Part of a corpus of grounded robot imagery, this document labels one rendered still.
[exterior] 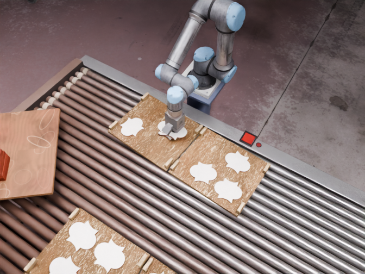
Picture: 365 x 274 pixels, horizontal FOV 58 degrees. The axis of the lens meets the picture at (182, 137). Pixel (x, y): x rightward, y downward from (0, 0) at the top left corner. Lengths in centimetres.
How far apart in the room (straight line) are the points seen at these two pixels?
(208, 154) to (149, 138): 33
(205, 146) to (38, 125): 88
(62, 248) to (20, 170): 41
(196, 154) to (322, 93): 210
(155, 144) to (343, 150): 194
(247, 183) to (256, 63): 216
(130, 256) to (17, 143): 80
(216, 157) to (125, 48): 229
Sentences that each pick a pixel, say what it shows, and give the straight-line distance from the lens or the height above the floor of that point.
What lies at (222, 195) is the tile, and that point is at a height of 94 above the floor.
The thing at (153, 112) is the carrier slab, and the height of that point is 94.
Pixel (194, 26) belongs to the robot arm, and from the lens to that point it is 168.
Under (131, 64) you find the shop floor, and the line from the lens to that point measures 359.
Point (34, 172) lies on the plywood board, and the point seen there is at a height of 104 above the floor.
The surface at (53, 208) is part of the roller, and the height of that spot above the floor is 92.
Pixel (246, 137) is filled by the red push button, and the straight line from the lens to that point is 187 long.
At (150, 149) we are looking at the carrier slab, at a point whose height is 94.
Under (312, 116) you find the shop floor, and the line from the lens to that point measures 337.
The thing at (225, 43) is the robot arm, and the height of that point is 133.
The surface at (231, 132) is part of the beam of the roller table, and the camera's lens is 189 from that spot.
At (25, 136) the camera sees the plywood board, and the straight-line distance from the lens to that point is 185.
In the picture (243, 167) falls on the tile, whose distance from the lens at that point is 175.
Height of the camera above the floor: 243
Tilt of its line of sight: 55 degrees down
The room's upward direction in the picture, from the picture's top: 2 degrees clockwise
